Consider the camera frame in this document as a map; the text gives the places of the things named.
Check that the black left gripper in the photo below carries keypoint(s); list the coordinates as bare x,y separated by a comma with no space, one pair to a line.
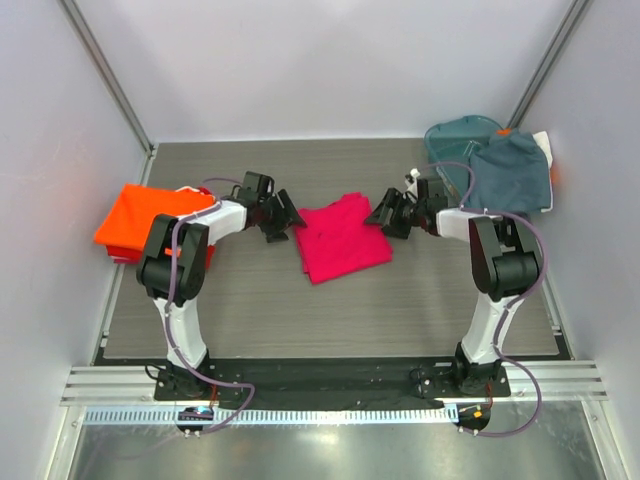
296,219

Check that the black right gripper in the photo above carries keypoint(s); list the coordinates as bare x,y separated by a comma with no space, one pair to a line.
400,213

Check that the pink t shirt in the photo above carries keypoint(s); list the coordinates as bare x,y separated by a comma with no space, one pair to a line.
336,241

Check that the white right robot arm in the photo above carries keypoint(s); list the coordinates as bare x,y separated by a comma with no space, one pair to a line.
507,264

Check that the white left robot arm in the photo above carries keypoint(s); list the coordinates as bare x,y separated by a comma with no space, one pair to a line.
173,268

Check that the teal plastic basket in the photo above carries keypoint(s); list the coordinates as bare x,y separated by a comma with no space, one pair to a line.
455,141

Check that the white folded t shirt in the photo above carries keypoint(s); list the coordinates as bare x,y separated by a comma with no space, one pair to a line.
188,189

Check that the grey blue t shirt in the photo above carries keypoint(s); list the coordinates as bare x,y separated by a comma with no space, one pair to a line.
511,175

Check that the white cloth in basket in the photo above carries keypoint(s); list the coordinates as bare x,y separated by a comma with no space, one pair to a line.
543,142

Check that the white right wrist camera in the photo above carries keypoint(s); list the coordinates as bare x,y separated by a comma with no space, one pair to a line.
411,181

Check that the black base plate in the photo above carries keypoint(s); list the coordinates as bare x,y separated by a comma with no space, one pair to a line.
330,384

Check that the front aluminium frame beam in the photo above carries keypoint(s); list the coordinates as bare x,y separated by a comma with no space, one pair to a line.
558,380

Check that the slotted metal cable rail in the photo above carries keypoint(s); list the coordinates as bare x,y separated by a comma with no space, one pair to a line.
199,415

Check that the right aluminium frame post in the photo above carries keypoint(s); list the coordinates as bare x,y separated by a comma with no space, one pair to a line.
559,42

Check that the aluminium frame post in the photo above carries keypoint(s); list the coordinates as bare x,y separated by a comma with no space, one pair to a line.
91,45
559,42

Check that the left aluminium frame post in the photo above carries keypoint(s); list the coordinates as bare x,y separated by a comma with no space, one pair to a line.
91,45

